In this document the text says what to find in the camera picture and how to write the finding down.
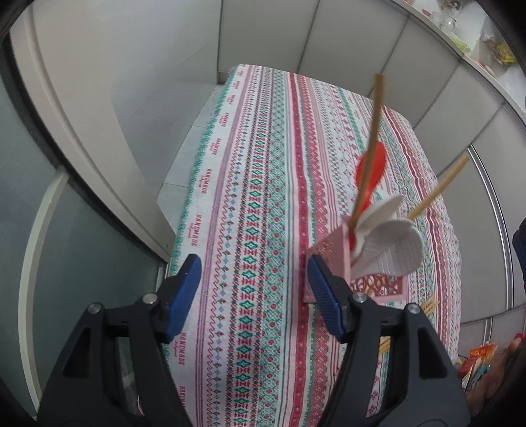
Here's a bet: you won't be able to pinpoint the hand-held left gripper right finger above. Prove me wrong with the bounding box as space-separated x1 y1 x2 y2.
307 255 471 427

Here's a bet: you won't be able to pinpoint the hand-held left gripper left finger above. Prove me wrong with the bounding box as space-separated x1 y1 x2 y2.
37 254 203 427

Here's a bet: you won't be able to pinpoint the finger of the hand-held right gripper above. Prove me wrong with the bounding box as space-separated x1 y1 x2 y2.
513 228 526 286

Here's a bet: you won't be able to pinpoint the pink perforated utensil basket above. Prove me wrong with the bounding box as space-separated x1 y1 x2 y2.
303 226 405 304

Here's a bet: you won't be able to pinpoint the white ribbed plastic spoon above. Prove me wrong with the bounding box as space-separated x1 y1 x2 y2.
351 219 424 278

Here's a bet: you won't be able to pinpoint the long bamboo chopstick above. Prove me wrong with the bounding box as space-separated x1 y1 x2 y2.
349 74 386 228
407 154 470 220

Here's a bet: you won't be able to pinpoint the red plastic spoon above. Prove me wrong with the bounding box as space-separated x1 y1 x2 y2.
353 142 388 218

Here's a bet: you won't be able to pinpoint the frosted glass sliding door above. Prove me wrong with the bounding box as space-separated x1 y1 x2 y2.
0 82 165 411

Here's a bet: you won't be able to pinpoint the striped patterned tablecloth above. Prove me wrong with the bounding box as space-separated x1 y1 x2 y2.
162 63 461 427

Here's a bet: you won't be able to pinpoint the colourful packets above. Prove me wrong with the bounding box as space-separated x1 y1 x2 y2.
458 343 498 389

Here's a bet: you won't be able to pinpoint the white kitchen countertop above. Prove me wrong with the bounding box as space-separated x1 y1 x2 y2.
390 0 526 120

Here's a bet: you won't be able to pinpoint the yellow green snack bag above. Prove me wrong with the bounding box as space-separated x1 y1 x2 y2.
481 35 517 66

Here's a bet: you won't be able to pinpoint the plate of green vegetables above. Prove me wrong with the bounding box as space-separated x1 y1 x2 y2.
450 31 473 52

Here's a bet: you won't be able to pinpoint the metal trim rail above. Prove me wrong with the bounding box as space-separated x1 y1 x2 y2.
466 144 516 313

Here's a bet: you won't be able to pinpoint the white door frame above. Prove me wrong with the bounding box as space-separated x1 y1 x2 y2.
10 4 173 263

